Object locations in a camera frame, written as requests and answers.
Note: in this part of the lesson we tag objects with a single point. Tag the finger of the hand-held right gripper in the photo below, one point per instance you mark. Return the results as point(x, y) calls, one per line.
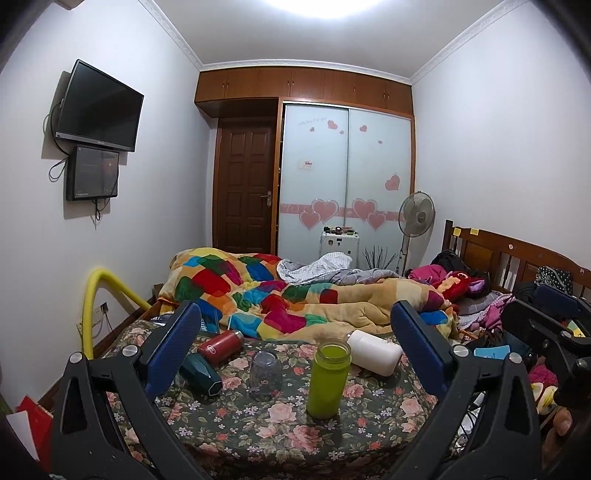
point(561, 297)
point(531, 323)

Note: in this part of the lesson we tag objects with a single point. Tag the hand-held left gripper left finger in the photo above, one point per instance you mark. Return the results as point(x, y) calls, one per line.
point(171, 350)

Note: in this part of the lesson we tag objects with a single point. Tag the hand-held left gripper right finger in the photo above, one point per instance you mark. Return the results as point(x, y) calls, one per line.
point(419, 351)

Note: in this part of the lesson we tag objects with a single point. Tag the clear glass cup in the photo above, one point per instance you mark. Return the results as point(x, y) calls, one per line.
point(266, 376)

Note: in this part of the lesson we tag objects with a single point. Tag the person's right hand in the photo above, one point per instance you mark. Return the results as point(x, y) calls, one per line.
point(561, 427)

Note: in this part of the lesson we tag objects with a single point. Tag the black polka dot bag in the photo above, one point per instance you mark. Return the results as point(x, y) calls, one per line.
point(553, 279)

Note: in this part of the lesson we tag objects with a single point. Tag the yellow and pink toy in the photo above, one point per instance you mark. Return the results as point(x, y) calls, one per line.
point(542, 390)

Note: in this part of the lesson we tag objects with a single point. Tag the pile of pink clothes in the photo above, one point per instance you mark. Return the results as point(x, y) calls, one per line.
point(494, 311)

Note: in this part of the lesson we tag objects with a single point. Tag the dark green bottle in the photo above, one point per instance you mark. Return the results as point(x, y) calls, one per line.
point(203, 376)

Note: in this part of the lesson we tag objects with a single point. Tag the white bottle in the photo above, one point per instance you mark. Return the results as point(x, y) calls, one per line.
point(376, 353)

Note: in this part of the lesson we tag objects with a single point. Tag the light blue box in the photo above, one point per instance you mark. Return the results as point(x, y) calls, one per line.
point(494, 353)

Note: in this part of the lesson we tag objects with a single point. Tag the red thermos bottle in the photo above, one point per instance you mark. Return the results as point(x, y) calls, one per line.
point(222, 345)

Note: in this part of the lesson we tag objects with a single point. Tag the red plush toy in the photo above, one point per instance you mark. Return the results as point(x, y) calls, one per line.
point(459, 286)

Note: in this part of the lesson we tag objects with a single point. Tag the wooden headboard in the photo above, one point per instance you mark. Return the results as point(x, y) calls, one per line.
point(498, 251)

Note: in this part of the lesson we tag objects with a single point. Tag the pink garment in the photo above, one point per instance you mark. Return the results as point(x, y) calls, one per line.
point(425, 273)

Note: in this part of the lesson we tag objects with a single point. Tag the yellow foam tube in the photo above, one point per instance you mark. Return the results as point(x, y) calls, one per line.
point(87, 314)

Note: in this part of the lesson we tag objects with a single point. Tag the black clothing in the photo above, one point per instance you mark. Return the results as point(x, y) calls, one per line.
point(450, 261)

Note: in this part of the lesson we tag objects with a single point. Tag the dark dried twigs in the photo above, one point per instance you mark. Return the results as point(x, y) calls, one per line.
point(381, 258)

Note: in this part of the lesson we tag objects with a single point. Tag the floral bedsheet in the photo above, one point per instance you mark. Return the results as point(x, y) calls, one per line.
point(258, 424)

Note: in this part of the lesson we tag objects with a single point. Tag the colourful patchwork blanket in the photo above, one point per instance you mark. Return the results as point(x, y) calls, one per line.
point(277, 304)

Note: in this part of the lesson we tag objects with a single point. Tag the grey striped cloth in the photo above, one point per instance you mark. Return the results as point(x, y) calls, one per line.
point(323, 270)

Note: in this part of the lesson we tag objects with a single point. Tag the small white appliance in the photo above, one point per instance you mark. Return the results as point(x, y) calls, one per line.
point(339, 247)

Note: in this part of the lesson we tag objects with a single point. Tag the standing electric fan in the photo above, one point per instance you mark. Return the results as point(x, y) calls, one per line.
point(417, 214)

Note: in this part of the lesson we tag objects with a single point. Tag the row of small jars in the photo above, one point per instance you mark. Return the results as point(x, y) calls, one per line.
point(339, 229)

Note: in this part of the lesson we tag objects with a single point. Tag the red paper folder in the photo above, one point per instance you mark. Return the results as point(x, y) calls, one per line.
point(34, 424)

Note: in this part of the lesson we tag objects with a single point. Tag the brown wooden door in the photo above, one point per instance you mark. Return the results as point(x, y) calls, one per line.
point(244, 184)

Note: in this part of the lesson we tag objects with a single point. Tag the frosted wardrobe with heart stickers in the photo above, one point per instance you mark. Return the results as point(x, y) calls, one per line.
point(314, 175)

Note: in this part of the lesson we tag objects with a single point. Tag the wooden overhead cabinet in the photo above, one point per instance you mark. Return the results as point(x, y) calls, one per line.
point(304, 85)

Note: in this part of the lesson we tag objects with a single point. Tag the ceiling light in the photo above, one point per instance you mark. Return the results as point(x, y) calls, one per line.
point(323, 3)

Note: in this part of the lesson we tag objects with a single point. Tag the wall socket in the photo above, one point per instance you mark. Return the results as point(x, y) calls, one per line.
point(101, 313)

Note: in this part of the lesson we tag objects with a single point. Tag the small black wall monitor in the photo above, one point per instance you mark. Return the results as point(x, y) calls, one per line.
point(92, 173)

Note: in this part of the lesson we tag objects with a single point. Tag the black wall television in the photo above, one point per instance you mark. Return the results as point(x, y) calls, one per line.
point(99, 106)

